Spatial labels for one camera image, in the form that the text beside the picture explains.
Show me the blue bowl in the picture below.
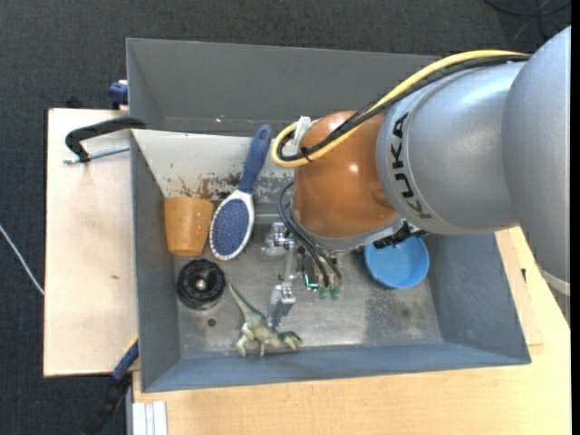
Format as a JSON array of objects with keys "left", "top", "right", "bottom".
[{"left": 362, "top": 235, "right": 431, "bottom": 290}]

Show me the orange cup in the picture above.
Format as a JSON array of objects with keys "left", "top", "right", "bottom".
[{"left": 163, "top": 196, "right": 216, "bottom": 257}]

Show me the pale wood board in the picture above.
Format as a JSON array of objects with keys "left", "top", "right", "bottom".
[{"left": 43, "top": 107, "right": 140, "bottom": 378}]

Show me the grey metal bin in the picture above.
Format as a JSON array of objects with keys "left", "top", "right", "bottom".
[{"left": 125, "top": 37, "right": 532, "bottom": 393}]

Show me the blue and white hairbrush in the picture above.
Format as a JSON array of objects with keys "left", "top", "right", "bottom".
[{"left": 208, "top": 123, "right": 275, "bottom": 262}]

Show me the green toy dinosaur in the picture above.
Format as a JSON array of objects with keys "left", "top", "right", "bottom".
[{"left": 227, "top": 283, "right": 304, "bottom": 359}]

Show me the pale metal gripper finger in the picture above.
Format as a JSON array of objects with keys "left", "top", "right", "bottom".
[
  {"left": 259, "top": 222, "right": 296, "bottom": 263},
  {"left": 266, "top": 284, "right": 297, "bottom": 330}
]

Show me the black round ribbed knob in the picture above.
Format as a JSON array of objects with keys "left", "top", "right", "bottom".
[{"left": 175, "top": 258, "right": 227, "bottom": 312}]

